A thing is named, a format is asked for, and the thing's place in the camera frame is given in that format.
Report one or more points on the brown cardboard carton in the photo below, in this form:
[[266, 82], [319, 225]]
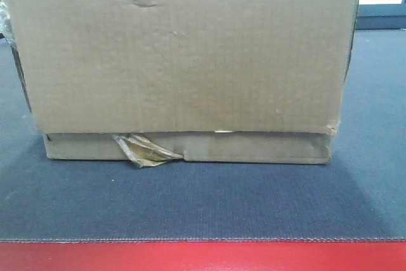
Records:
[[153, 81]]

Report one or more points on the dark blue conveyor belt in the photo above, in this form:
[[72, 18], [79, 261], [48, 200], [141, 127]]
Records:
[[359, 195]]

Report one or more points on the red conveyor edge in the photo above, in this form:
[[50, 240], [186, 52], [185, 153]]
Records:
[[280, 255]]

